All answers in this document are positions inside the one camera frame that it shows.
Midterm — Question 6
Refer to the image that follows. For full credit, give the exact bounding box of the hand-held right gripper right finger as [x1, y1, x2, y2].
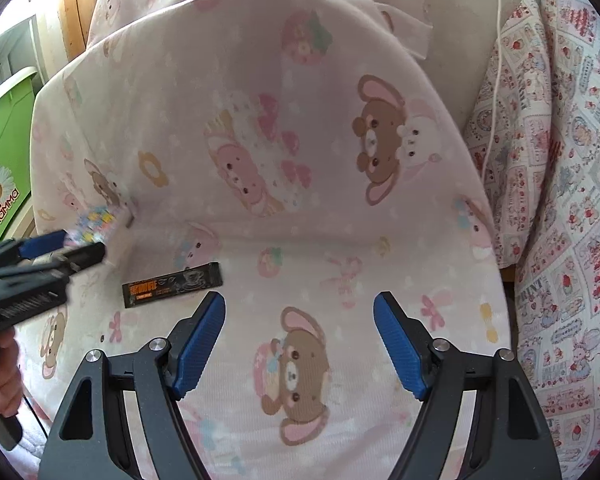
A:
[372, 291, 563, 480]

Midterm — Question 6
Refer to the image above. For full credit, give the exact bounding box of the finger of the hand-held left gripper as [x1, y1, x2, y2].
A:
[17, 229, 67, 261]
[50, 241, 106, 277]

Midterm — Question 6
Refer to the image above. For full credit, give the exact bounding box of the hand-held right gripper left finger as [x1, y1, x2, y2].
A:
[37, 291, 227, 480]

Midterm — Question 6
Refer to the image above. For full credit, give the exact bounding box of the small colourful print packet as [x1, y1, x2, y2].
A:
[65, 202, 133, 246]

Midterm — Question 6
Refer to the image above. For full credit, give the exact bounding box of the person's left hand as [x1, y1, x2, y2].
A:
[0, 327, 23, 418]

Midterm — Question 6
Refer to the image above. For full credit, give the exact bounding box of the black orange sachet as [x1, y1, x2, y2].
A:
[121, 261, 223, 309]

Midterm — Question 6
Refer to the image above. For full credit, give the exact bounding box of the green plastic bin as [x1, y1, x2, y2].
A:
[0, 66, 40, 233]

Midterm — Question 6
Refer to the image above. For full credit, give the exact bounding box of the pink bear print chair cover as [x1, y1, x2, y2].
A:
[15, 0, 511, 480]

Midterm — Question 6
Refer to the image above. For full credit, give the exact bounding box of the patterned pillow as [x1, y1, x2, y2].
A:
[462, 0, 600, 480]

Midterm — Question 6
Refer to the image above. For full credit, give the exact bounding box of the wooden wardrobe door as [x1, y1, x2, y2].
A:
[35, 0, 111, 71]

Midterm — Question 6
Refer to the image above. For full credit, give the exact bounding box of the black cable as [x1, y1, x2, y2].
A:
[22, 395, 51, 436]

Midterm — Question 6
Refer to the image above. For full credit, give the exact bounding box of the white cable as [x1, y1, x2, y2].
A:
[477, 0, 506, 181]

